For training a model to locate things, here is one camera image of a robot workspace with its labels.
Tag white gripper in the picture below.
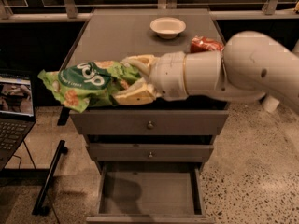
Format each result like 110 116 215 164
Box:
113 51 188 105

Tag green rice chip bag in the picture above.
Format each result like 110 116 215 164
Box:
37 61 141 113

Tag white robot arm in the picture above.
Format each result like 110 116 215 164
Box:
113 31 299 113

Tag top grey drawer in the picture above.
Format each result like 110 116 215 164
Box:
70 110 228 135

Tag grey drawer cabinet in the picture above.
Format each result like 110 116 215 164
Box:
69 9 228 224

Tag middle grey drawer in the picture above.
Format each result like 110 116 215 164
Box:
87 143 214 162

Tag open bottom grey drawer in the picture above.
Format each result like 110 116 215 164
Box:
86 162 214 224

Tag white paper bowl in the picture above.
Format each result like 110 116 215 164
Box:
149 17 186 39

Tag crushed red soda can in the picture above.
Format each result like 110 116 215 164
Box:
190 36 224 53

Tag metal window railing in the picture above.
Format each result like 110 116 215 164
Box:
0 0 299 22

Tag black laptop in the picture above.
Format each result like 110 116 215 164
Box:
0 69 36 170

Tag black laptop stand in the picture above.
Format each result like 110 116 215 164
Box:
0 140 68 216

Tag white cylindrical post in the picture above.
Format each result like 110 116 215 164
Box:
262 95 279 113

